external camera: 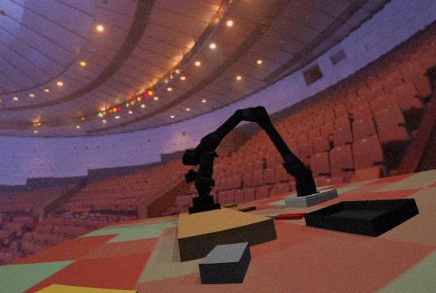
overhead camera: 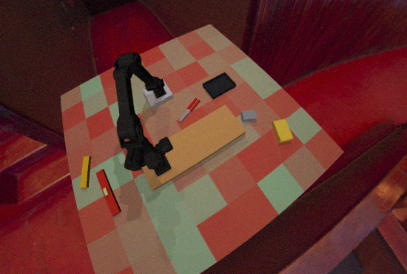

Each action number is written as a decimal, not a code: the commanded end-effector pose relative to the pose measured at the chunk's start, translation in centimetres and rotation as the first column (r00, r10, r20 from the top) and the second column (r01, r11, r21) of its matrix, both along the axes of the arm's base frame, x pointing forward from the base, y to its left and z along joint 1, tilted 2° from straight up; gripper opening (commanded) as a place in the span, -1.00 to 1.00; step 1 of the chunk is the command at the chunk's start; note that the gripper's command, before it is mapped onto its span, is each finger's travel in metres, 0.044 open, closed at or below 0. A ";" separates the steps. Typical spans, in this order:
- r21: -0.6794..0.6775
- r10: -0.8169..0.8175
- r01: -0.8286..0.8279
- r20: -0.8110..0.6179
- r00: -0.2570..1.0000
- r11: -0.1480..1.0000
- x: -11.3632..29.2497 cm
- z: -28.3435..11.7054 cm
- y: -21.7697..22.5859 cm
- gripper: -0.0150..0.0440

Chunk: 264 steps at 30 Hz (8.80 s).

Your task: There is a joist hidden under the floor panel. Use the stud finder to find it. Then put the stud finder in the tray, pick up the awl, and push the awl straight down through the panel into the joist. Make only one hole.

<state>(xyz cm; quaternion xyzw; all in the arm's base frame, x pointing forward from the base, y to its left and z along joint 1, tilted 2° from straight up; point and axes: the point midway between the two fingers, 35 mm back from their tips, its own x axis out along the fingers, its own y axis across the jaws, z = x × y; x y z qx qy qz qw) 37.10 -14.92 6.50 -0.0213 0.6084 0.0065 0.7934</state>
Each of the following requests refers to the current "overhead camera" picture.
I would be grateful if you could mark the tan wooden panel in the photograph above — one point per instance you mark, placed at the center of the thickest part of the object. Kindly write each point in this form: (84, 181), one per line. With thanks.
(196, 143)

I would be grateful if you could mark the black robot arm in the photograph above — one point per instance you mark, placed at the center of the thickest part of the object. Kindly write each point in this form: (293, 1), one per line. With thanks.
(128, 123)

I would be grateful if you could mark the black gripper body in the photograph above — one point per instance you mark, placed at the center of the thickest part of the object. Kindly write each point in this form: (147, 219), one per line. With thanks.
(164, 145)

